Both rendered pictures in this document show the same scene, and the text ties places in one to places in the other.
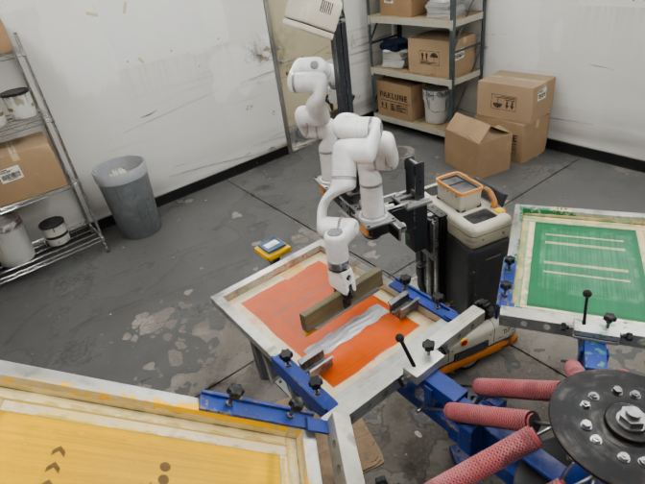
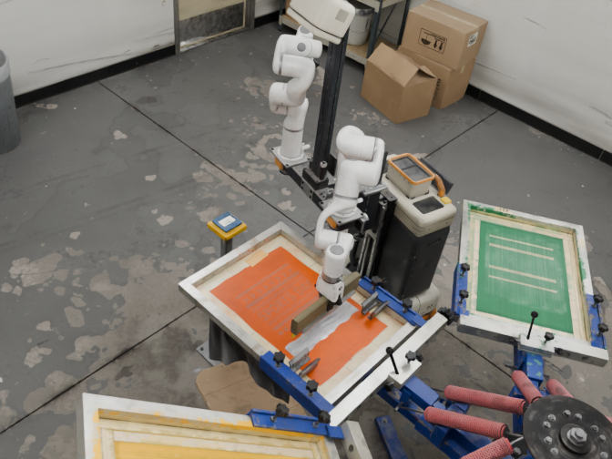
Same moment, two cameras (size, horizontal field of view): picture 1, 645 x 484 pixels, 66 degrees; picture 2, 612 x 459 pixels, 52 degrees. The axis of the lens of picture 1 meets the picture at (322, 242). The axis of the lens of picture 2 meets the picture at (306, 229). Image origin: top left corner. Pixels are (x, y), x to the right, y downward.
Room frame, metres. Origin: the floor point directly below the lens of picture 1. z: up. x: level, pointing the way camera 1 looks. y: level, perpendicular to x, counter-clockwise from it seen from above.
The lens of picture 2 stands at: (-0.08, 0.56, 2.86)
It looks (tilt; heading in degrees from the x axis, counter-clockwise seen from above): 42 degrees down; 341
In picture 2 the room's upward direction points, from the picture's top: 8 degrees clockwise
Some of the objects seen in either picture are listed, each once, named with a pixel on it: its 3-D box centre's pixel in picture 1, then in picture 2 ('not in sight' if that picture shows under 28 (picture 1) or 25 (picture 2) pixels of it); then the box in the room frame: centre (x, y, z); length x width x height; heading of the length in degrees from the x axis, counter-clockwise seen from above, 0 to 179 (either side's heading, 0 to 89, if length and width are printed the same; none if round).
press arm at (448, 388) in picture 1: (438, 384); (413, 388); (1.01, -0.28, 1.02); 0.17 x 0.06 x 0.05; 34
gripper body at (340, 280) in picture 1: (340, 276); (330, 284); (1.37, -0.04, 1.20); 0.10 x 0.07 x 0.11; 34
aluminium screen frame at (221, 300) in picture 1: (324, 310); (298, 306); (1.47, 0.03, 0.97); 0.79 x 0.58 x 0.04; 34
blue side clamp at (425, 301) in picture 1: (420, 303); (387, 304); (1.43, -0.34, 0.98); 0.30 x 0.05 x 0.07; 34
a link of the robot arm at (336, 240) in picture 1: (342, 238); (339, 252); (1.40, -0.07, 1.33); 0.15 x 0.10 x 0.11; 159
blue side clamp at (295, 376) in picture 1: (303, 384); (293, 383); (1.12, 0.13, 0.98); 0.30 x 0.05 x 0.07; 34
